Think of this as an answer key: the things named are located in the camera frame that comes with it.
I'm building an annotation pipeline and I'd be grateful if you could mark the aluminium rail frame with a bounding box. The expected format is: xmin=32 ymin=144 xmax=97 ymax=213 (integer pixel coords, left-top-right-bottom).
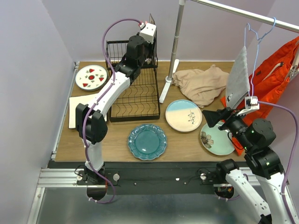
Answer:
xmin=25 ymin=61 xmax=299 ymax=224

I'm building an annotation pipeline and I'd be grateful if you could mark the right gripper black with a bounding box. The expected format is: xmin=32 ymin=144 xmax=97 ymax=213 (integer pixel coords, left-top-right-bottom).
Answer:
xmin=202 ymin=105 xmax=253 ymax=151

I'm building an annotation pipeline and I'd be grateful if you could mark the black wire dish rack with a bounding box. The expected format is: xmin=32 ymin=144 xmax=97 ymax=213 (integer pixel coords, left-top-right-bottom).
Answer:
xmin=108 ymin=33 xmax=161 ymax=122

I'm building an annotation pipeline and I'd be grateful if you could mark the blue wire hanger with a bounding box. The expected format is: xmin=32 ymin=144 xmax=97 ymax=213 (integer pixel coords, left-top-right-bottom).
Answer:
xmin=244 ymin=17 xmax=277 ymax=97

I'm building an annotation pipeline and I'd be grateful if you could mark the grey cloth on hanger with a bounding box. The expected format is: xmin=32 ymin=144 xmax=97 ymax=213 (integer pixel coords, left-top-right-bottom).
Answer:
xmin=225 ymin=46 xmax=250 ymax=109

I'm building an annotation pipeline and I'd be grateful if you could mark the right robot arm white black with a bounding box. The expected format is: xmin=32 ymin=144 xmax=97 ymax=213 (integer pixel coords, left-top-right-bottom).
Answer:
xmin=202 ymin=107 xmax=299 ymax=224

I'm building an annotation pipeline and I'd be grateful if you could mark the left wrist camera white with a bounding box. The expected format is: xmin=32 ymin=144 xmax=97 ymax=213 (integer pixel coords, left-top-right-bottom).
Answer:
xmin=139 ymin=22 xmax=157 ymax=44

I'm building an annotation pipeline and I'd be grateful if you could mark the orange garment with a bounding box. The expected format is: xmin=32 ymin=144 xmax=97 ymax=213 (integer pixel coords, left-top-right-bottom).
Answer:
xmin=232 ymin=36 xmax=299 ymax=156

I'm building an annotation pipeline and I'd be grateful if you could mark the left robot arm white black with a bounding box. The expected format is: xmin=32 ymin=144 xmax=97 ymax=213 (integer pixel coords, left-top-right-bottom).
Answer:
xmin=75 ymin=33 xmax=157 ymax=184

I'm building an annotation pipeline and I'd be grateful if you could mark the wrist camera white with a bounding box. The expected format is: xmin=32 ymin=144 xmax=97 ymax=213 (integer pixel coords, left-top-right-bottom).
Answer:
xmin=139 ymin=22 xmax=157 ymax=44
xmin=236 ymin=96 xmax=260 ymax=116

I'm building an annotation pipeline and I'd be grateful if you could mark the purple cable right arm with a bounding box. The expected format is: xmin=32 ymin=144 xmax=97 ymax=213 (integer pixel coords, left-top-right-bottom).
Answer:
xmin=258 ymin=101 xmax=299 ymax=222

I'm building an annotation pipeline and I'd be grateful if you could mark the silver clothes rack stand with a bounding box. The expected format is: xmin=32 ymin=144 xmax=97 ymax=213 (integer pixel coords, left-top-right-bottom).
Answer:
xmin=159 ymin=0 xmax=299 ymax=104

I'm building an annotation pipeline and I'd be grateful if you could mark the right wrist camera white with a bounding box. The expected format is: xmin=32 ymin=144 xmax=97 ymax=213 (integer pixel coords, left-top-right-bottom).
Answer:
xmin=236 ymin=96 xmax=260 ymax=116

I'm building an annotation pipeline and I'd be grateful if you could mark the beige cloth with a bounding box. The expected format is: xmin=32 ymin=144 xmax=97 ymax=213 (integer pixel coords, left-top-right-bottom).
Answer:
xmin=172 ymin=64 xmax=229 ymax=108

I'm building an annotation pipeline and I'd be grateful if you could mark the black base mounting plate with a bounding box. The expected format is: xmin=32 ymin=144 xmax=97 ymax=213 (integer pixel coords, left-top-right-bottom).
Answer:
xmin=75 ymin=161 xmax=234 ymax=196

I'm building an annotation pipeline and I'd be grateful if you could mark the beige plate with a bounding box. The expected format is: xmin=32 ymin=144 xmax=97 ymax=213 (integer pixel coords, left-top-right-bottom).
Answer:
xmin=165 ymin=99 xmax=202 ymax=132

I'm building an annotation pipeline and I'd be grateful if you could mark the mint green plate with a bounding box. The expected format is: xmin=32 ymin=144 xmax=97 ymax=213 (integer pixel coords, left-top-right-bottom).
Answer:
xmin=200 ymin=121 xmax=235 ymax=156

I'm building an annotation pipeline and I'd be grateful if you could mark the teal scalloped plate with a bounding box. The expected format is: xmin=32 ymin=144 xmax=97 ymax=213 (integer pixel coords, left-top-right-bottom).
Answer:
xmin=128 ymin=124 xmax=167 ymax=161

